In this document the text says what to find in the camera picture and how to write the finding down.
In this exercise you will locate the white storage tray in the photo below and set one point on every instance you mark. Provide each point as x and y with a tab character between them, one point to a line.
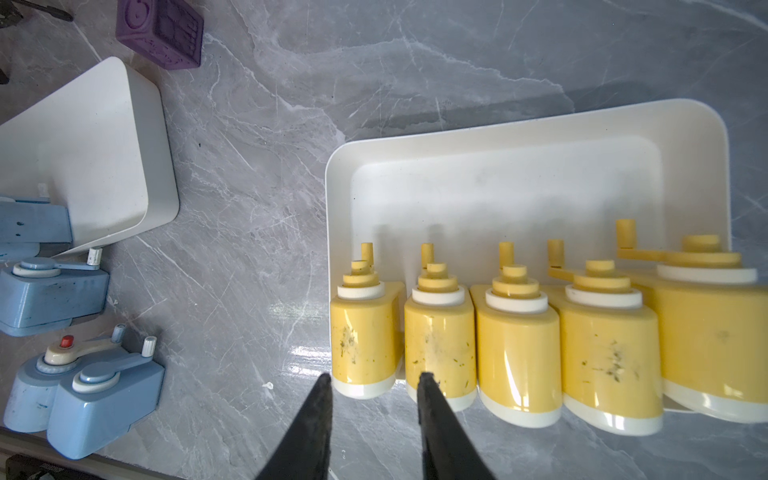
99	147
664	164

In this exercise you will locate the blue sharpener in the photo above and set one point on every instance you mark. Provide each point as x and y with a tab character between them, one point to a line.
41	294
33	224
29	406
102	400

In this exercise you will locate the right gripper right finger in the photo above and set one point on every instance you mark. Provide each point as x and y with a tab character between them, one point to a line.
447	452

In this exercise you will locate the purple cube toy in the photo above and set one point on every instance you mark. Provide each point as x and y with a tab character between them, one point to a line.
167	32

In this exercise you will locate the black mini tripod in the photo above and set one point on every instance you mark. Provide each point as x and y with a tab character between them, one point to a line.
12	16

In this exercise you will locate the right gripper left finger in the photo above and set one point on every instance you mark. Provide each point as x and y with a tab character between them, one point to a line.
305	450

